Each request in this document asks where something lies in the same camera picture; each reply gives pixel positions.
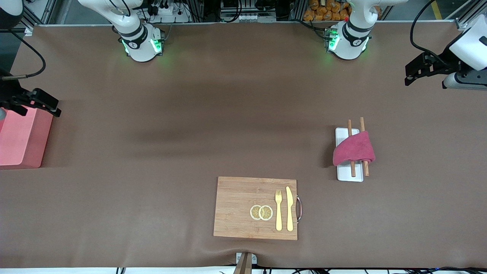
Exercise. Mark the lemon slice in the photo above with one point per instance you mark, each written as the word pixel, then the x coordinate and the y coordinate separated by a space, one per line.
pixel 266 212
pixel 254 212

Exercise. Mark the pink plastic bin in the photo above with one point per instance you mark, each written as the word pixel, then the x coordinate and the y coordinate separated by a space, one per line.
pixel 23 140

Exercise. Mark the magenta microfibre cloth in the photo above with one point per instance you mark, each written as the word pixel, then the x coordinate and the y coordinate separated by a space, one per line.
pixel 354 150

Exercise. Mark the white power strip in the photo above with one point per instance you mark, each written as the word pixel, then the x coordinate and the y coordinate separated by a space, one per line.
pixel 169 13

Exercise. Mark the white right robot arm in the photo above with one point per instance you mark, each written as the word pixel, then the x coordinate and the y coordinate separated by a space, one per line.
pixel 140 42

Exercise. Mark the aluminium frame profile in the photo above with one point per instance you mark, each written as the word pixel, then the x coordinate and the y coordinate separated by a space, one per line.
pixel 470 15
pixel 34 17

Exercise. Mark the camera mount bracket with post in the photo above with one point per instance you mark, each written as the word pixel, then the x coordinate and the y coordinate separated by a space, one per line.
pixel 245 262

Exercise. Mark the yellow plastic fork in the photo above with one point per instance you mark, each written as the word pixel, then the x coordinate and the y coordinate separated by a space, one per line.
pixel 279 213

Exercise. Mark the white rack base tray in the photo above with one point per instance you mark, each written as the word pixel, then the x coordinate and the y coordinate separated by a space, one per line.
pixel 348 173

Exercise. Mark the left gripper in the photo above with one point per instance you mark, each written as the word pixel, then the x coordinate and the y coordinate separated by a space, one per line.
pixel 445 62

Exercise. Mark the white connector block row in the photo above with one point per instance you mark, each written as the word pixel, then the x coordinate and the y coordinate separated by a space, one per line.
pixel 251 17

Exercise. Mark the bag of orange buns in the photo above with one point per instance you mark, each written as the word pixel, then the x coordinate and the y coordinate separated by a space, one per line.
pixel 327 9

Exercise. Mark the yellow plastic knife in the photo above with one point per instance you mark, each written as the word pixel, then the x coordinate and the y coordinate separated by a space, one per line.
pixel 290 211

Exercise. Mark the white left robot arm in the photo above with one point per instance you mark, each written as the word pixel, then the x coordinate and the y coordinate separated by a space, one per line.
pixel 348 42

